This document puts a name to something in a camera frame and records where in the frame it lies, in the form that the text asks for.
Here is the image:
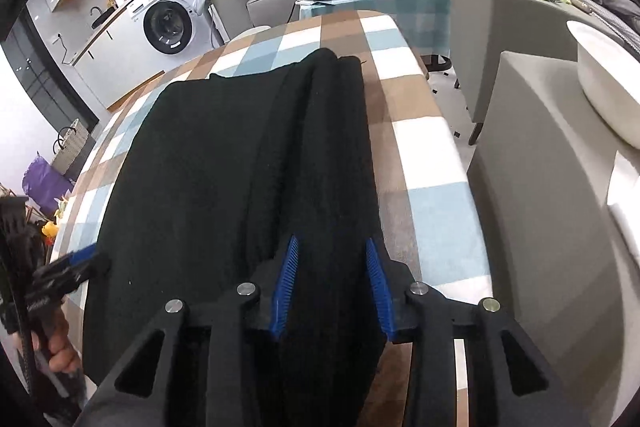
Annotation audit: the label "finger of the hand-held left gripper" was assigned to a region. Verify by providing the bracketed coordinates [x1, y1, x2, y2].
[33, 255, 112, 303]
[50, 245, 100, 276]

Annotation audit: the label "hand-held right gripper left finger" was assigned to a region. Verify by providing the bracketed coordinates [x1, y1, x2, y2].
[92, 234, 303, 427]

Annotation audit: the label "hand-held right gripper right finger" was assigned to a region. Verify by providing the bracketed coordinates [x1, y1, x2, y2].
[364, 237, 577, 427]

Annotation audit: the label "black knit sweater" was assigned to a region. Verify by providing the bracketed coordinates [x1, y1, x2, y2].
[82, 48, 389, 427]

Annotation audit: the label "person's left hand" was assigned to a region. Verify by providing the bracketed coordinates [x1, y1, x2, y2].
[47, 307, 84, 376]

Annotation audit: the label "crumpled yellow wrappers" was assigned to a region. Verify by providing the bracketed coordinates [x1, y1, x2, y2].
[42, 198, 71, 241]

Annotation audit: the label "purple bag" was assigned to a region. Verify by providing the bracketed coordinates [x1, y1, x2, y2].
[22, 157, 76, 216]

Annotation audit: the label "woven laundry basket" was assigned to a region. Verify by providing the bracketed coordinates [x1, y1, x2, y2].
[50, 119, 91, 176]

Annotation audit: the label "checked tablecloth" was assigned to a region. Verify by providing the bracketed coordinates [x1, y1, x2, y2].
[50, 9, 495, 427]

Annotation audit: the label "low grey cabinet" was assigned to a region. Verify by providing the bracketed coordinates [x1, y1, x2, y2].
[467, 51, 640, 427]

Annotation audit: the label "dark glass door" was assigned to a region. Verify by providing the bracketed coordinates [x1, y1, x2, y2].
[0, 14, 101, 133]

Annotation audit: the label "white kitchen base cabinets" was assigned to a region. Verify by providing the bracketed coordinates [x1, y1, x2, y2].
[70, 0, 151, 68]

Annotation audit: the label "white washing machine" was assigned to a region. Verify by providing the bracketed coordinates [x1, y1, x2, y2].
[127, 0, 214, 57]

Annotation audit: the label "cream box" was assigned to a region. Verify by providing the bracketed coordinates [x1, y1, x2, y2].
[607, 149, 640, 258]

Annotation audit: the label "tall grey cabinet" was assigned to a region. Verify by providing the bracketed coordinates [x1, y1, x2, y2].
[450, 0, 601, 146]

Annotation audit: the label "grey sofa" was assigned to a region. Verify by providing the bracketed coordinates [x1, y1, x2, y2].
[210, 0, 321, 43]

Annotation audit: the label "white basin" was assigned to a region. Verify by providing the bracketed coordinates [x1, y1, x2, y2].
[566, 21, 640, 146]

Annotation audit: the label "grey blanket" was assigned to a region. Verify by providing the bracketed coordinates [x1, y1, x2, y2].
[567, 0, 640, 53]

